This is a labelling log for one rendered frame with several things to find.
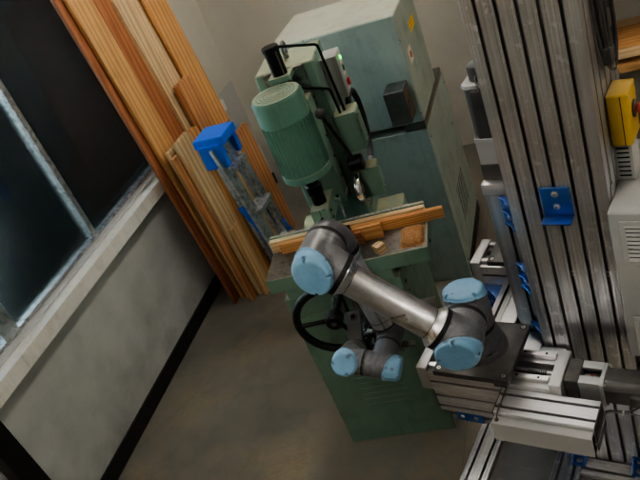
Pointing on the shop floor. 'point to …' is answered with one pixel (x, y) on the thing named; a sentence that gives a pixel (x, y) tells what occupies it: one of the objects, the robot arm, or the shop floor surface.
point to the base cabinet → (424, 421)
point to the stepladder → (228, 168)
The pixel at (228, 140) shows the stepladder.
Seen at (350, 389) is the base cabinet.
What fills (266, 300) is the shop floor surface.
